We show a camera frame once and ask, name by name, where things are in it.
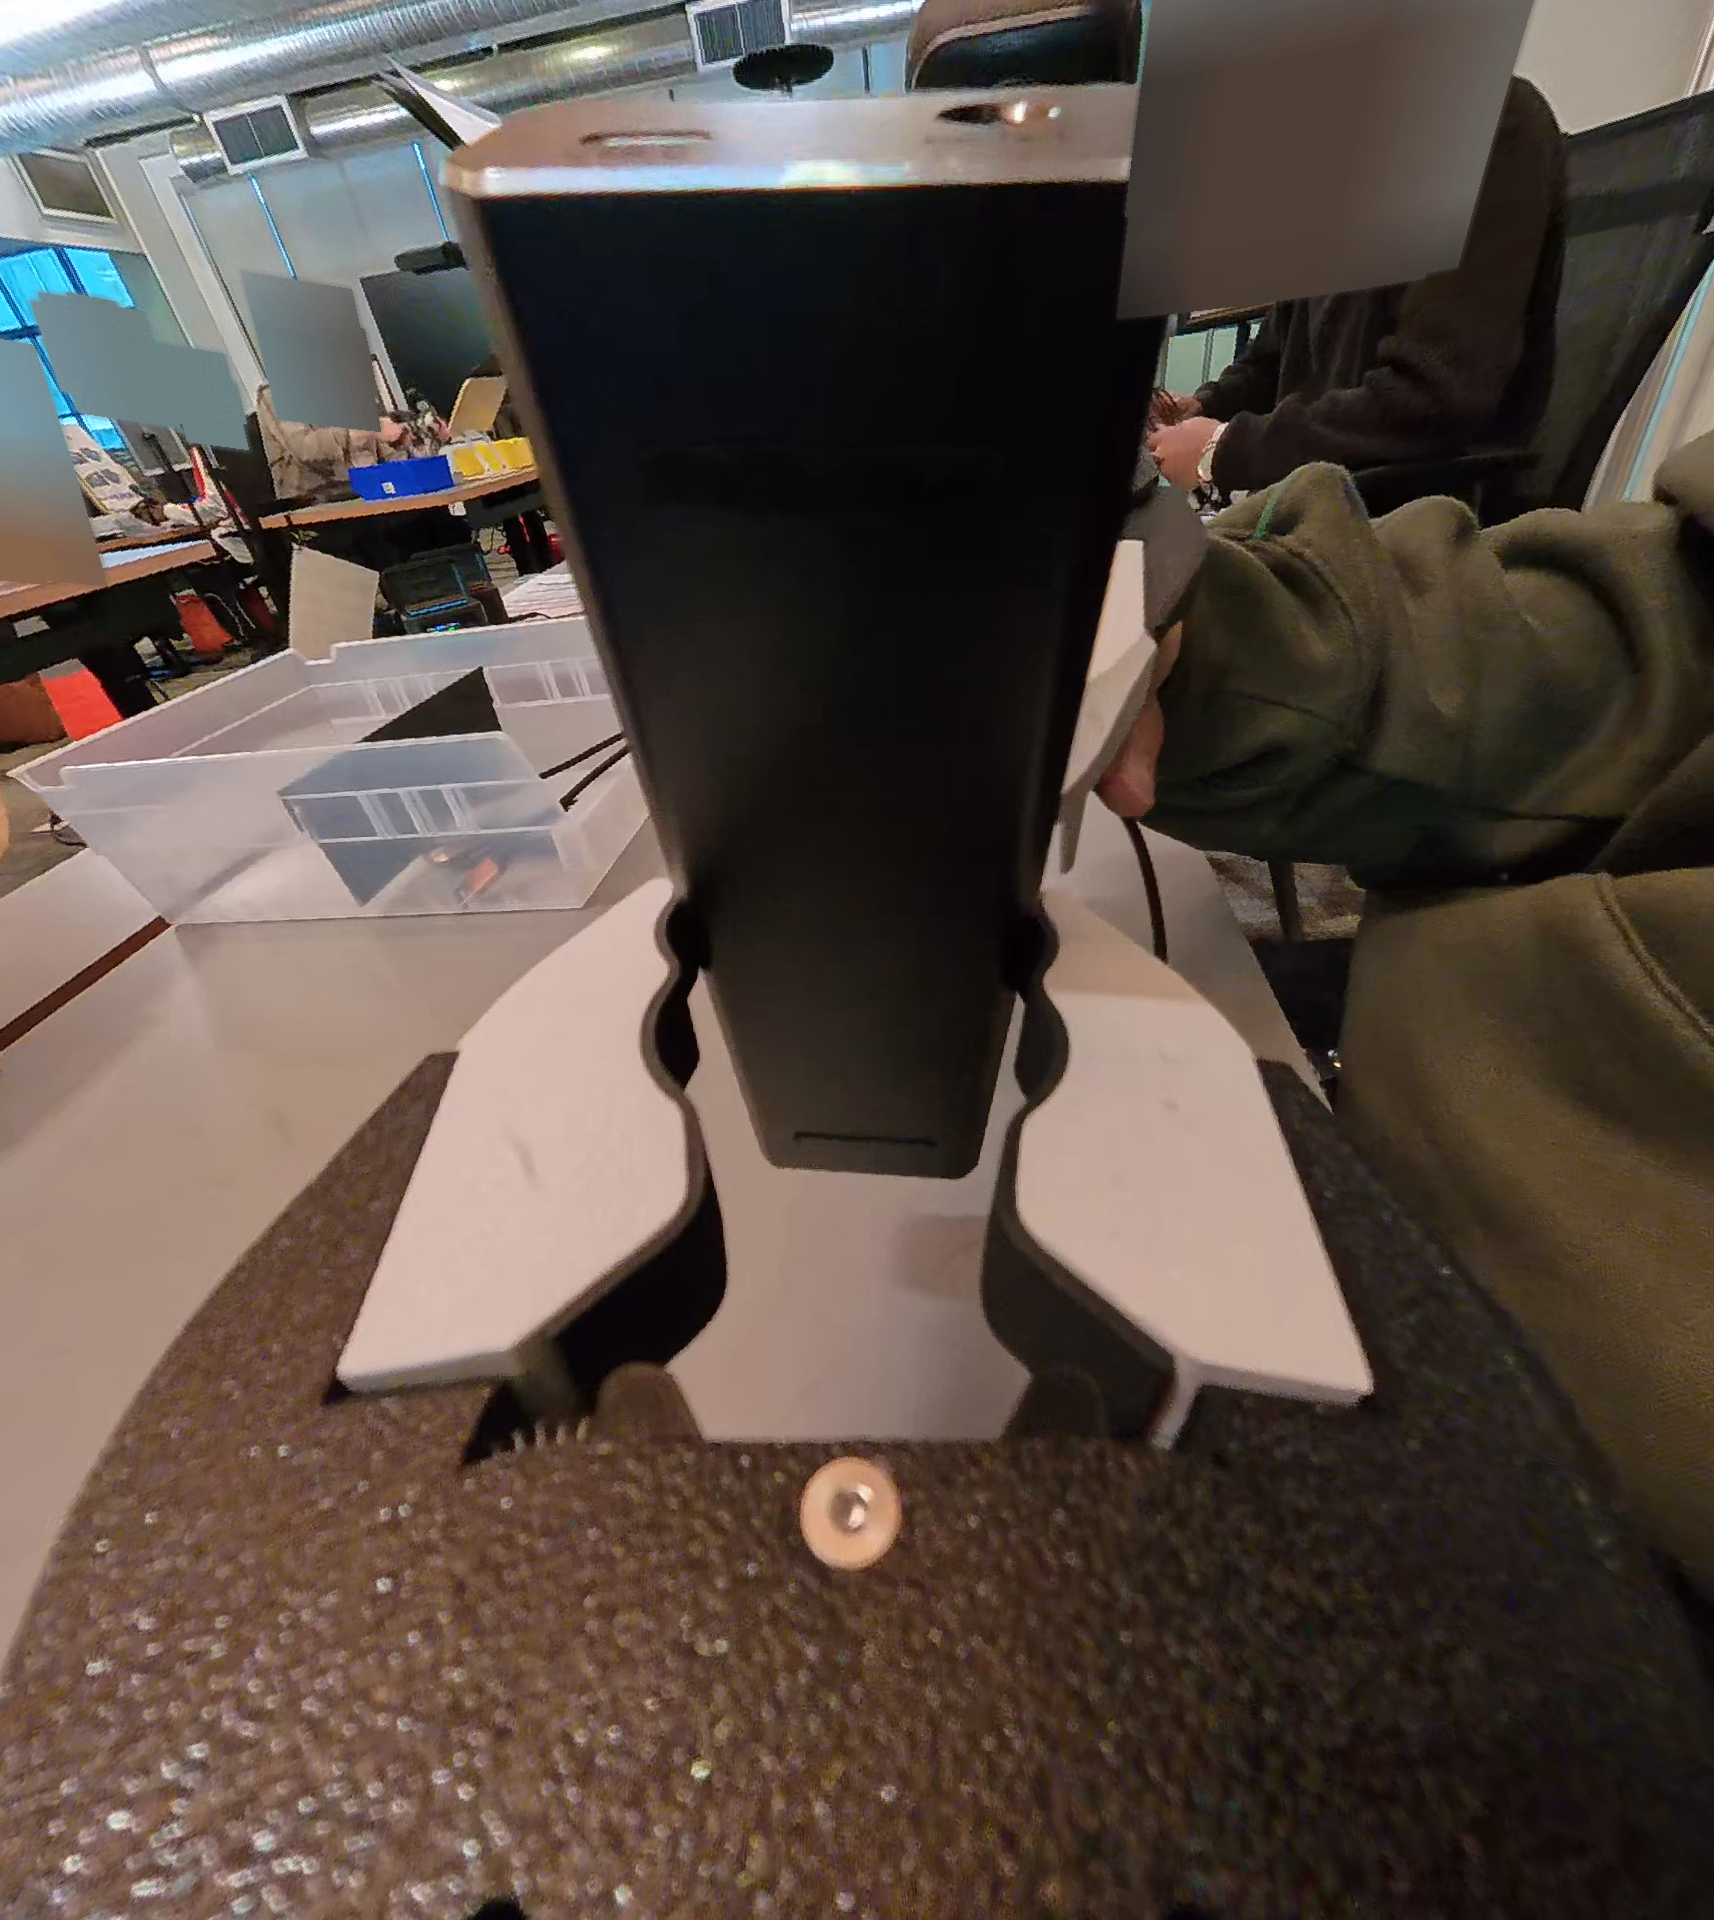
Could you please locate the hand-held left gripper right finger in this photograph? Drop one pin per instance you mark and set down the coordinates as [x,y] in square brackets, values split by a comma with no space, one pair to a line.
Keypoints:
[1187,1201]

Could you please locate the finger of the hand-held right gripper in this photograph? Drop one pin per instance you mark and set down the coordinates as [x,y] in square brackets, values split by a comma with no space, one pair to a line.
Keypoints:
[1121,644]

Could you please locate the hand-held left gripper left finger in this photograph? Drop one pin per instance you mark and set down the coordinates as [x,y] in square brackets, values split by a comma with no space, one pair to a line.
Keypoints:
[526,1171]

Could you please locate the black USB hub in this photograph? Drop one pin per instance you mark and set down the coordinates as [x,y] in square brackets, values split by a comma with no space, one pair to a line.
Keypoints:
[826,600]

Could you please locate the large clear plastic bin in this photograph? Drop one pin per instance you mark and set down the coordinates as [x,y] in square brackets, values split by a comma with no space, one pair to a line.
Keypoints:
[122,810]

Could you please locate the person's right forearm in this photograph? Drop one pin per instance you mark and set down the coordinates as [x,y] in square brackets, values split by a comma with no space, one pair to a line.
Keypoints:
[1396,675]

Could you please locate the grey desk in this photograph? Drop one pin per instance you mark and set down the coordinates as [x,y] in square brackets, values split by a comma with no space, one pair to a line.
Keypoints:
[197,1125]
[46,961]

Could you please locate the person's right hand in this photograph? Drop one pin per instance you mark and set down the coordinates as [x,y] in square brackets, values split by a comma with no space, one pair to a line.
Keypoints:
[1135,765]

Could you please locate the white air vent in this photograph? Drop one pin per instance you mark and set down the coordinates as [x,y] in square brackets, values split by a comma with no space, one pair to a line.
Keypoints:
[740,30]
[256,134]

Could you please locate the copper coloured small part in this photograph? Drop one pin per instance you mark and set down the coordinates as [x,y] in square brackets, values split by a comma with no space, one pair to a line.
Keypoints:
[474,872]

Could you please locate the small clear organizer tray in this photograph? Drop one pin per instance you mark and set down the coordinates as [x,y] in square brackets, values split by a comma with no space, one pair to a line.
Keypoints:
[407,810]

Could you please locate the person's green hoodie torso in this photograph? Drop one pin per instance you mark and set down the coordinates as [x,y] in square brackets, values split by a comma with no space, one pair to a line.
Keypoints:
[1623,1201]

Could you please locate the black tool case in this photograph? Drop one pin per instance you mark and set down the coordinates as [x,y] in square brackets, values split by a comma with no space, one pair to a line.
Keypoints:
[453,592]

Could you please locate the grey board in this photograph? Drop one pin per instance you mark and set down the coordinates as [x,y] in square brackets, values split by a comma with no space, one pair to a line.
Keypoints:
[333,600]

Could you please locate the orange traffic cone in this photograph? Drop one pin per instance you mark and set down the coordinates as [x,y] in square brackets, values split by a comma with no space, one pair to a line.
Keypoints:
[85,704]
[205,627]

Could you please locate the black mesh chair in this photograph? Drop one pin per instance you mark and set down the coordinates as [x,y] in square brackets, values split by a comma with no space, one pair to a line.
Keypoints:
[1637,270]

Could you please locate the small yellow bin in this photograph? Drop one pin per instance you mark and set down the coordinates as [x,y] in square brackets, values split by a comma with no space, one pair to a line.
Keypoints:
[491,458]

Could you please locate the black computer monitor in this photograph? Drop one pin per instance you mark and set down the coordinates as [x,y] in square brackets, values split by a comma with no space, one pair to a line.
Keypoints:
[423,323]

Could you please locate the wooden edge office table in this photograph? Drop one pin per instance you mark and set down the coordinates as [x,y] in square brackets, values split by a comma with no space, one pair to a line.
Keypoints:
[407,511]
[46,592]

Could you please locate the small blue bin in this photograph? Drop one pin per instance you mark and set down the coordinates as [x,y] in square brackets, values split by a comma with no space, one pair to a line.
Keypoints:
[401,481]

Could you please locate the silver ventilation duct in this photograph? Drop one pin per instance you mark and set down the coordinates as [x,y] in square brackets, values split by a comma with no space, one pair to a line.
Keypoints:
[197,60]

